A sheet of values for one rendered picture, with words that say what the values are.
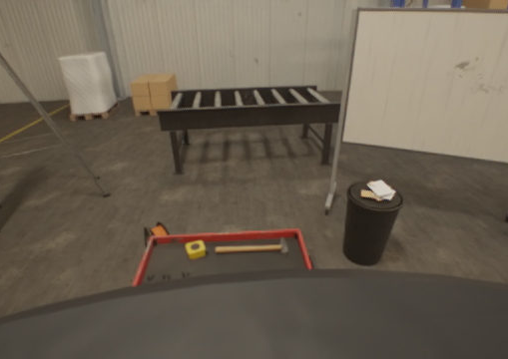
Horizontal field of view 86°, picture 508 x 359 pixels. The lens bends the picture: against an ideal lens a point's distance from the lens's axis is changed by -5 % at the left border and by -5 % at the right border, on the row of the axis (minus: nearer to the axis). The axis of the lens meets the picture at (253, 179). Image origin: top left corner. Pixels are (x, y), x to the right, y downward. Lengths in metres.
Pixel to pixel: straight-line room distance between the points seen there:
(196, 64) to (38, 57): 4.38
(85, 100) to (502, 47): 6.99
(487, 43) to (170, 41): 7.38
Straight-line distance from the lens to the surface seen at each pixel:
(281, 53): 8.74
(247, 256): 1.34
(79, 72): 7.29
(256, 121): 3.85
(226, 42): 8.63
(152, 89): 6.90
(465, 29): 2.95
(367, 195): 2.38
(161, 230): 2.58
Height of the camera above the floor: 1.84
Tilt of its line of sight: 29 degrees down
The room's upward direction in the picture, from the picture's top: 1 degrees counter-clockwise
